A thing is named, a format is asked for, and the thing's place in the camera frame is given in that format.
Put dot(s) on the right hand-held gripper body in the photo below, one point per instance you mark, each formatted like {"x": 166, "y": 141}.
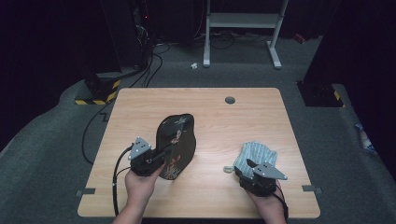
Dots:
{"x": 261, "y": 183}

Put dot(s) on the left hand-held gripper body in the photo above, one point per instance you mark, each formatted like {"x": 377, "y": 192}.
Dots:
{"x": 144, "y": 163}

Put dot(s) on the green striped cleaning cloth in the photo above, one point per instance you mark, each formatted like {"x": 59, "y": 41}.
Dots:
{"x": 260, "y": 154}

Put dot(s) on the black cap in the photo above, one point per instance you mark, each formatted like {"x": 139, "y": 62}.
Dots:
{"x": 182, "y": 137}

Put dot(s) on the person's right hand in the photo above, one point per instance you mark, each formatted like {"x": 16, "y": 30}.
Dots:
{"x": 269, "y": 203}

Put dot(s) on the person's left hand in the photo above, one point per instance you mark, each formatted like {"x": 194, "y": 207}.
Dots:
{"x": 140, "y": 188}

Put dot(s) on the grey tape strip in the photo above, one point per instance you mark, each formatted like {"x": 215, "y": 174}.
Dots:
{"x": 311, "y": 188}
{"x": 85, "y": 191}

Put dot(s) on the black yellow striped base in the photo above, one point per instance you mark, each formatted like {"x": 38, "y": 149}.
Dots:
{"x": 99, "y": 91}
{"x": 320, "y": 95}

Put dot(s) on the white paper scrap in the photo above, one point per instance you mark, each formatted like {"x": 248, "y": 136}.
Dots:
{"x": 194, "y": 66}

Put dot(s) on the blue white plastic packet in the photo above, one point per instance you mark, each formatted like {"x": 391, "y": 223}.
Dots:
{"x": 365, "y": 140}

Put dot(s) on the black equipment tower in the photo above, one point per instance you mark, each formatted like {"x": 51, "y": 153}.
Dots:
{"x": 124, "y": 31}

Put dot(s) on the small red object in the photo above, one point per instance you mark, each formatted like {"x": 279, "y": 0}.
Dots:
{"x": 300, "y": 38}

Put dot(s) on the white metal stand frame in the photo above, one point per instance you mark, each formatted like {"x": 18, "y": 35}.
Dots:
{"x": 243, "y": 20}

